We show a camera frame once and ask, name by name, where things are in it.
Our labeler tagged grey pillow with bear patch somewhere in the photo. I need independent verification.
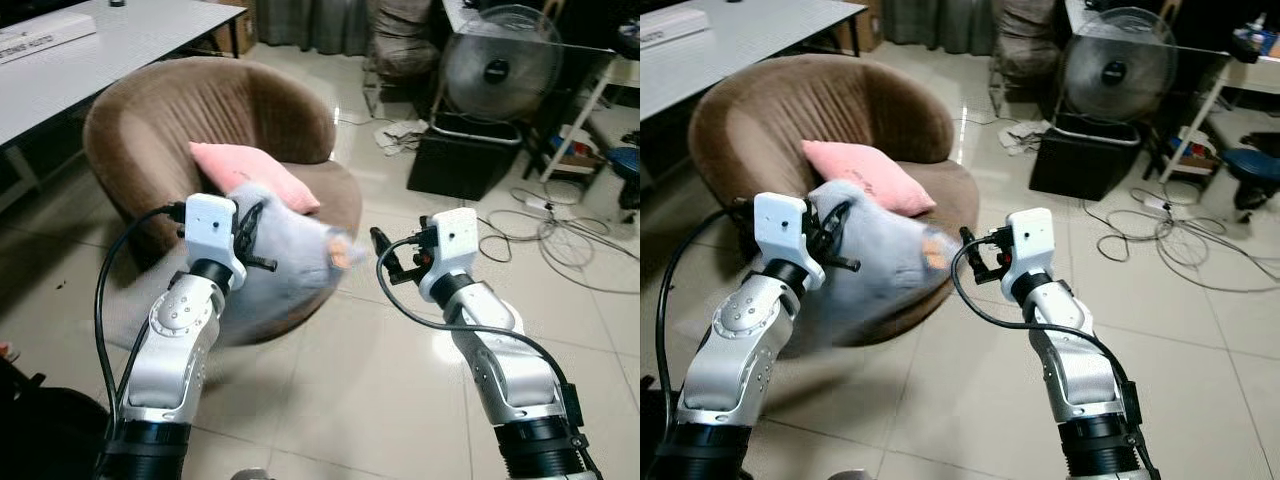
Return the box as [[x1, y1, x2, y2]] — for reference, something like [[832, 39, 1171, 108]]
[[805, 180, 962, 333], [215, 180, 368, 333]]

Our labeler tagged pink pillow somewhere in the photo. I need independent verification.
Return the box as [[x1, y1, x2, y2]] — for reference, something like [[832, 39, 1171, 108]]
[[188, 141, 322, 216], [800, 140, 937, 217]]

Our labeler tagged brown round sofa chair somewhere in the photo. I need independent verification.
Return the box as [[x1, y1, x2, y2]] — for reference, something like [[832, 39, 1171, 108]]
[[688, 55, 982, 347], [83, 57, 364, 347]]

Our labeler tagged round black floor fan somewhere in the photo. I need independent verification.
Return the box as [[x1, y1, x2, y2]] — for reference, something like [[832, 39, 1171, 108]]
[[1061, 7, 1180, 127], [439, 5, 564, 127]]

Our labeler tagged black box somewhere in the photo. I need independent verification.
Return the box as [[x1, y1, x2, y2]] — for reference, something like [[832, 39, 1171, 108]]
[[406, 112, 522, 201], [1027, 114, 1142, 201]]

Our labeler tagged white crumpled paper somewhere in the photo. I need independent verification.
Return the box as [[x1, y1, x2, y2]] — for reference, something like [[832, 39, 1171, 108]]
[[994, 119, 1052, 157], [374, 119, 432, 157]]

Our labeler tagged brown plaid bag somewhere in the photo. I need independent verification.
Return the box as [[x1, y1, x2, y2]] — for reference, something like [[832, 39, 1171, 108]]
[[994, 0, 1067, 88], [367, 0, 442, 88]]

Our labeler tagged blue round stool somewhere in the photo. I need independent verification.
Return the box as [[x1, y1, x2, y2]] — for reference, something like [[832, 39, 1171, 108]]
[[604, 146, 641, 212], [1224, 147, 1280, 212]]

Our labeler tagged white table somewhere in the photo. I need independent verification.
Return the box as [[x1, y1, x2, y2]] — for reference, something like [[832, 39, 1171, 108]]
[[640, 0, 868, 123], [0, 0, 248, 151]]

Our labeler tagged brown cardboard box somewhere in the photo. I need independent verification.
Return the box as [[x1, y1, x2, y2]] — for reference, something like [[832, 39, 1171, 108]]
[[830, 0, 882, 54], [208, 0, 260, 57]]

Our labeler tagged grey curtain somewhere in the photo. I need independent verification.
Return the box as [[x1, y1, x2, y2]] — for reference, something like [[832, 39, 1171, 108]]
[[879, 0, 1002, 57], [254, 0, 377, 57]]

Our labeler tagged white flat box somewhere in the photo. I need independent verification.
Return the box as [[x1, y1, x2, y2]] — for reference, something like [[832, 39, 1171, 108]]
[[0, 12, 99, 67], [640, 8, 712, 50]]

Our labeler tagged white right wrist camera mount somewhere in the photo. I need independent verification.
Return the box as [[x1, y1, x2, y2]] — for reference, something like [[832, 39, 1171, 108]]
[[417, 207, 480, 303], [1000, 207, 1057, 283]]

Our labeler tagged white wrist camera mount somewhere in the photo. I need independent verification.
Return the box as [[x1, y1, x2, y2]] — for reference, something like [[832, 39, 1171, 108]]
[[417, 207, 480, 303], [751, 192, 817, 292], [1000, 207, 1057, 283], [183, 194, 249, 292]]

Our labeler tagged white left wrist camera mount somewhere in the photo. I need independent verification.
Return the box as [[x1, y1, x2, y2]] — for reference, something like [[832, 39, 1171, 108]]
[[183, 194, 249, 292], [751, 192, 817, 292]]

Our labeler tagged coiled floor cable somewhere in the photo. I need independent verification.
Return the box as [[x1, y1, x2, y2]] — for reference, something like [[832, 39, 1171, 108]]
[[478, 183, 641, 297], [1083, 183, 1280, 297]]

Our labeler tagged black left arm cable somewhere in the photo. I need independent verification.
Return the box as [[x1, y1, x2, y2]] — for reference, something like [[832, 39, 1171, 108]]
[[654, 202, 761, 431], [94, 202, 191, 443]]

